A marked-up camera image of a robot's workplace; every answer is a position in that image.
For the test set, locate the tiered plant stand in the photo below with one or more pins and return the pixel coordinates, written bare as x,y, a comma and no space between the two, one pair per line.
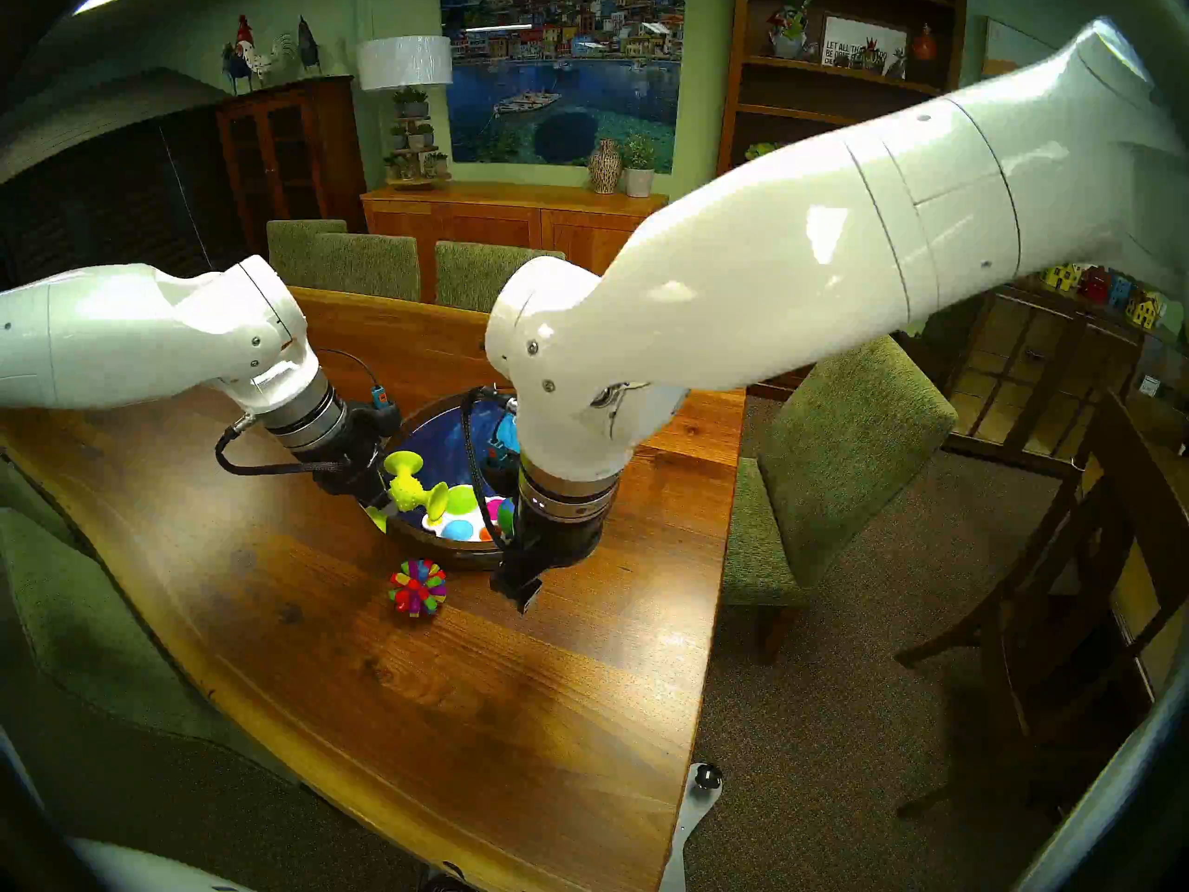
416,182

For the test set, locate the white red rooster figure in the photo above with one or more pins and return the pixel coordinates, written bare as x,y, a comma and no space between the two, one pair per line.
265,59

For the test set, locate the small potted succulent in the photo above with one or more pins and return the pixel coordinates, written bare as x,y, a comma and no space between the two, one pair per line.
420,137
411,103
429,165

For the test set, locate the white potted plant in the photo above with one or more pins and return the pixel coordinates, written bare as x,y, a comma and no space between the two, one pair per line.
639,177

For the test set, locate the dark blue bird figure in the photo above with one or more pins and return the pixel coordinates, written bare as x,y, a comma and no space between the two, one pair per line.
309,49

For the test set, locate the green upholstered chair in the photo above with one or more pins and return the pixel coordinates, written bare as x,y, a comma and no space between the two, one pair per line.
474,277
372,268
297,249
855,453
74,639

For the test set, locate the dark wooden chair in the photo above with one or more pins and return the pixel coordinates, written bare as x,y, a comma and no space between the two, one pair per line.
1068,621

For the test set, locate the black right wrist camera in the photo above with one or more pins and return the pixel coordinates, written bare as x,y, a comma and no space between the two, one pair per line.
500,477

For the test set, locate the dark wood bookshelf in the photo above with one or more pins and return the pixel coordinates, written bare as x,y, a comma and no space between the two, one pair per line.
790,100

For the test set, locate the harbour town poster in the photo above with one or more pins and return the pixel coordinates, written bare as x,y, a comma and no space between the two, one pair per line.
557,91

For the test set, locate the white robot body shell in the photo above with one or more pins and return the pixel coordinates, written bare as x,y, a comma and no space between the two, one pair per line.
149,872

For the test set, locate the white pop bubble toy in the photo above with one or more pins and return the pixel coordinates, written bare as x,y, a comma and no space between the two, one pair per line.
460,526

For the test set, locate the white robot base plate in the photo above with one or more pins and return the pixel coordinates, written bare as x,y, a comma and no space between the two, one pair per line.
683,834

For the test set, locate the black round knob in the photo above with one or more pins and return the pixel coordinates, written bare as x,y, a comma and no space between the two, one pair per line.
708,777

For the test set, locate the shelf succulent planter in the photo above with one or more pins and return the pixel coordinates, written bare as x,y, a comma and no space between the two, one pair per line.
760,150

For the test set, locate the dark wood glass console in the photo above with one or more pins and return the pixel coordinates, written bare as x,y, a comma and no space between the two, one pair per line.
1022,379

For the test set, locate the small red toy house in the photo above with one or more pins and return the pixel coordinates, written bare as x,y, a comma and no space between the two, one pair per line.
1096,284

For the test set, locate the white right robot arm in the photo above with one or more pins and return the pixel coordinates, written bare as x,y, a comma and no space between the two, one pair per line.
790,249

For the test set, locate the red shelf ornament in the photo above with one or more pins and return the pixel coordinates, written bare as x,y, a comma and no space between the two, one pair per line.
924,45

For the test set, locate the lime green suction cup toy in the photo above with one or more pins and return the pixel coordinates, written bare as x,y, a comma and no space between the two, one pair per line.
407,495

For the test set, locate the small yellow toy house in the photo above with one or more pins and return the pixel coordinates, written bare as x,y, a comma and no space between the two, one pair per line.
1061,277
1144,310

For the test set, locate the light wood sideboard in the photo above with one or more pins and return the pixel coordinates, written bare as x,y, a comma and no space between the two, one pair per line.
464,216

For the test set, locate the framed text sign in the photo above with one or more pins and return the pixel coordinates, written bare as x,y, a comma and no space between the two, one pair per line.
859,35

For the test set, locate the dark wood glass-door cabinet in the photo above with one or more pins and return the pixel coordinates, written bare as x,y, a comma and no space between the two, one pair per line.
288,165

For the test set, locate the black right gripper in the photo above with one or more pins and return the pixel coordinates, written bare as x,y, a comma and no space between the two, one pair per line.
553,546

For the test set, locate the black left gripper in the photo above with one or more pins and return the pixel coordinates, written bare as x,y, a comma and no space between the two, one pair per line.
358,458

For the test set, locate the abstract landscape painting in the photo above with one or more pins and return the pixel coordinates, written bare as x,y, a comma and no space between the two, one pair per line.
999,49

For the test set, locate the white lamp shade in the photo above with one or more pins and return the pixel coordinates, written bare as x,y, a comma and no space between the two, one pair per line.
404,63

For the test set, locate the dark hen figure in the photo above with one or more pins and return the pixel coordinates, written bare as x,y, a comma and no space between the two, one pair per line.
234,71

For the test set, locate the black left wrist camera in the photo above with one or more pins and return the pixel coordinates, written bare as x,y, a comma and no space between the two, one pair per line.
381,421

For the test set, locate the colourful shelf figurine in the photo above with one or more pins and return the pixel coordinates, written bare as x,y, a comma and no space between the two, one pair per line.
790,26

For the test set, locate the patterned ceramic vase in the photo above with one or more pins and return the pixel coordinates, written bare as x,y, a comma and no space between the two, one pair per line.
606,167

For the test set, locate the small blue toy house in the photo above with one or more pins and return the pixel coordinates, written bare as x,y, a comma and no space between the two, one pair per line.
1121,293

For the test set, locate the round wooden blue resin tray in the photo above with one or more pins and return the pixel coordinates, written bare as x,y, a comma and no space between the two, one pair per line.
446,444

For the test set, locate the multicolour spiky ball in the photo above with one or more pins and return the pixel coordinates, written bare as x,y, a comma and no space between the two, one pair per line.
418,587

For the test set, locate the blue green globe ball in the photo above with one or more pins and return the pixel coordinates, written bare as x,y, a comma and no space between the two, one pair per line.
507,518

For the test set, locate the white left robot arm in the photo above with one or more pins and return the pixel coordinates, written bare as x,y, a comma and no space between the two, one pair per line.
139,333

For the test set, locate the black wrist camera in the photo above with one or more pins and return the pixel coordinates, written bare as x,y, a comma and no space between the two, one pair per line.
381,421
500,477

